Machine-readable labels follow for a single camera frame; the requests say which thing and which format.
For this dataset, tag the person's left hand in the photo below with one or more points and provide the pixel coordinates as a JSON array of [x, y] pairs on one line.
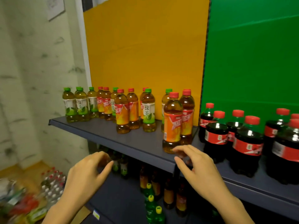
[[84, 181]]

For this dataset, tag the person's right hand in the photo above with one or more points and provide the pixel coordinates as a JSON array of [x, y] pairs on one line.
[[203, 177]]

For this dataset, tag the red-capped black cola bottle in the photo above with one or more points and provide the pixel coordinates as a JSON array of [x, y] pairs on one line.
[[286, 151], [247, 146], [216, 137]]

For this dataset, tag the group of dark cola bottles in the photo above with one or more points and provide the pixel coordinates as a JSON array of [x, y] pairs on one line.
[[206, 118]]

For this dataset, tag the cluster of small white bottles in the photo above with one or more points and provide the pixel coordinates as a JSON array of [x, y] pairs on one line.
[[52, 184]]

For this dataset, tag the green snack box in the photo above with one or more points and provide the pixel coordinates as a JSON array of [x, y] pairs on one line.
[[37, 213]]

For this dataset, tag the red snack packet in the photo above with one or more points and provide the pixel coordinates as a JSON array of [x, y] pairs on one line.
[[23, 205]]

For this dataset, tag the pile of white plastic bags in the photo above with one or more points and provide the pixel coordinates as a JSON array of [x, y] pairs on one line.
[[7, 186]]

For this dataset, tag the orange backing board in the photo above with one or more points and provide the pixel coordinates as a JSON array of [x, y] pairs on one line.
[[144, 44]]

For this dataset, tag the white paper notice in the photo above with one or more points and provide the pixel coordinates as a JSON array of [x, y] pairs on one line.
[[55, 6]]

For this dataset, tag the white shelf side post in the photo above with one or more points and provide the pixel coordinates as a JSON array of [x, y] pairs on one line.
[[83, 44]]

